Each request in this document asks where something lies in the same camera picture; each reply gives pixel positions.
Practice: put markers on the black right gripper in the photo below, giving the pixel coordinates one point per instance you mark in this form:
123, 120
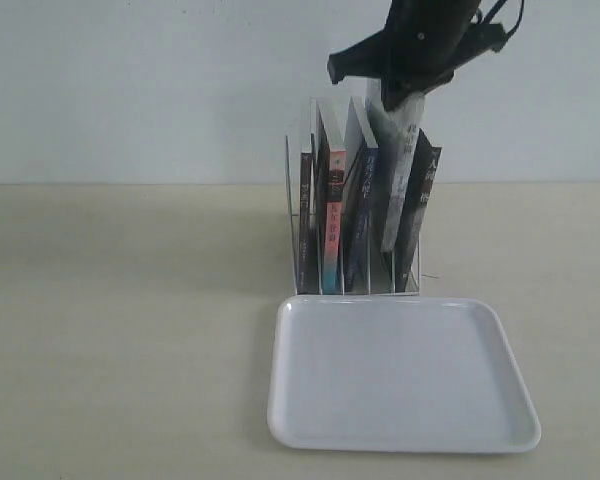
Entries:
427, 41

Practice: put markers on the grey white book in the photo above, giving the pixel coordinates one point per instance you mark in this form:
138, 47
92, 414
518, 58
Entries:
396, 133

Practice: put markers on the blue moon book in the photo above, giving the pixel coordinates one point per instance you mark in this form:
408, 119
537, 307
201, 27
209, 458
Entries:
362, 152

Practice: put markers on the black book rightmost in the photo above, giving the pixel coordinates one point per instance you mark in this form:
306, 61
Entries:
419, 187

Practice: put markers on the black book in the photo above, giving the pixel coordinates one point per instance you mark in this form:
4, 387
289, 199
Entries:
306, 161
419, 187

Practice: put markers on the red spine book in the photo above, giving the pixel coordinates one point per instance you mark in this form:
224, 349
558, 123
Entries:
331, 163

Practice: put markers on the black book leftmost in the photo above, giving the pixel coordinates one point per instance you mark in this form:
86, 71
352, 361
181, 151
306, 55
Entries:
306, 161

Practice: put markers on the white plastic tray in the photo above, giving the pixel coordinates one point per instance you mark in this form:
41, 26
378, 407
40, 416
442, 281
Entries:
397, 373

